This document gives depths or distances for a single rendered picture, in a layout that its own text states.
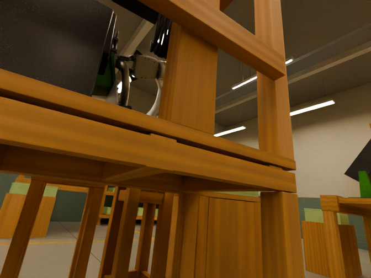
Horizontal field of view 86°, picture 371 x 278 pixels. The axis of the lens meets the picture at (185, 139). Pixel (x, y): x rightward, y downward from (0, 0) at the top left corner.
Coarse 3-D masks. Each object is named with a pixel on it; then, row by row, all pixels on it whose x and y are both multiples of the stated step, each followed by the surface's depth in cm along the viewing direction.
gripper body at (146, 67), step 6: (138, 60) 83; (144, 60) 84; (150, 60) 85; (156, 60) 87; (132, 66) 87; (138, 66) 84; (144, 66) 85; (150, 66) 86; (156, 66) 88; (138, 72) 85; (144, 72) 86; (150, 72) 88; (156, 72) 89; (138, 78) 87; (144, 78) 88; (150, 78) 89
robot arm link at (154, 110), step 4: (156, 80) 136; (160, 80) 135; (160, 84) 136; (160, 88) 138; (160, 92) 140; (160, 96) 141; (156, 100) 144; (160, 100) 142; (156, 104) 144; (152, 108) 147; (156, 108) 144; (148, 112) 151; (152, 112) 145; (156, 112) 145; (156, 116) 151
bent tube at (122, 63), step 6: (114, 60) 82; (120, 60) 80; (120, 66) 76; (126, 66) 76; (126, 72) 75; (126, 78) 74; (126, 84) 75; (126, 90) 76; (120, 96) 77; (126, 96) 77; (120, 102) 78; (126, 102) 79
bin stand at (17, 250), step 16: (32, 192) 93; (96, 192) 107; (32, 208) 91; (96, 208) 105; (32, 224) 105; (80, 224) 120; (16, 240) 86; (80, 240) 115; (16, 256) 85; (80, 256) 97; (16, 272) 86; (80, 272) 95
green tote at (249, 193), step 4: (216, 192) 138; (220, 192) 139; (224, 192) 140; (228, 192) 142; (232, 192) 143; (236, 192) 144; (240, 192) 145; (244, 192) 146; (248, 192) 148; (252, 192) 149; (256, 192) 151; (256, 196) 150
